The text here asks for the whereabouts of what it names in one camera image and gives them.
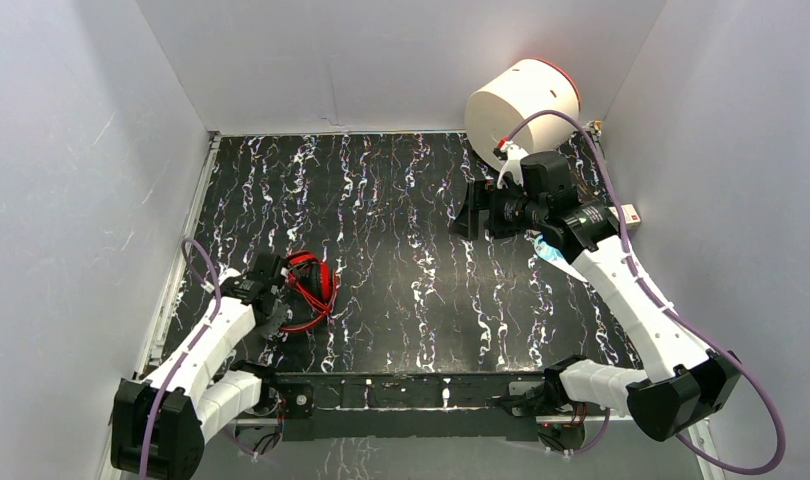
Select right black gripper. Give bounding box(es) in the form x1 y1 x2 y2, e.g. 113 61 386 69
447 178 546 241

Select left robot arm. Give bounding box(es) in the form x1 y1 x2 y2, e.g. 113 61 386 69
110 253 288 479

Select blue packaged toothbrush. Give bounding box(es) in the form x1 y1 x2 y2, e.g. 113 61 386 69
533 234 588 283

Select black front mounting rail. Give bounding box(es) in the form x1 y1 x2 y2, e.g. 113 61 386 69
273 372 557 441

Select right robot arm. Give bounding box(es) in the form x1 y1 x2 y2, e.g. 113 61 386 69
450 152 741 442

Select white cylindrical container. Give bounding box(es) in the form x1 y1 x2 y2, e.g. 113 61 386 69
464 58 581 170

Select red headphone cable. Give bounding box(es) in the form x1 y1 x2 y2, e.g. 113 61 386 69
282 259 337 326

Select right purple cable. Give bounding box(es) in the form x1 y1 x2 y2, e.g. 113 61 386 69
497 109 788 477

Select red black headphones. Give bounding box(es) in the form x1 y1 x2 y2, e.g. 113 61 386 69
279 251 338 334

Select small green white box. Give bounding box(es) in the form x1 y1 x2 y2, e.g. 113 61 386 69
609 204 642 234

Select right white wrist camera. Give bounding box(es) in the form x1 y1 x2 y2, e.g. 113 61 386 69
494 138 529 189

